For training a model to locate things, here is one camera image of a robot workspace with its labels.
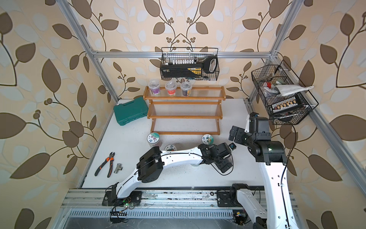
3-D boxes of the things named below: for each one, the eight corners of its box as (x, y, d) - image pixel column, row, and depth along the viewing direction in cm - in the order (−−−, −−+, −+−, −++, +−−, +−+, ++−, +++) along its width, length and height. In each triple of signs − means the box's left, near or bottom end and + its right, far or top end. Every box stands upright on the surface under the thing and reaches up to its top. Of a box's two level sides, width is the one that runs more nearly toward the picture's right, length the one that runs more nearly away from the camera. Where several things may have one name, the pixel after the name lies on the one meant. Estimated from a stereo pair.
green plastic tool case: (119, 127, 106) (116, 123, 102) (115, 110, 117) (112, 105, 113) (151, 116, 113) (150, 111, 109) (145, 100, 124) (143, 96, 120)
